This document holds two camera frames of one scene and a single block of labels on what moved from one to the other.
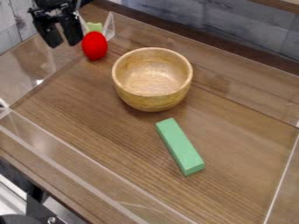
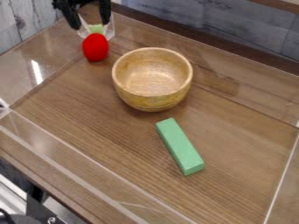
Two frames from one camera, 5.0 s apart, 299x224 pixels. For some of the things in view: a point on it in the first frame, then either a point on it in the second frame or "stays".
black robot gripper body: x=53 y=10 → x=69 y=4
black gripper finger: x=49 y=32 → x=69 y=12
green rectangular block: x=179 y=147 stays
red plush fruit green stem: x=94 y=43 stays
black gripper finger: x=72 y=30 → x=105 y=8
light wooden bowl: x=152 y=78 stays
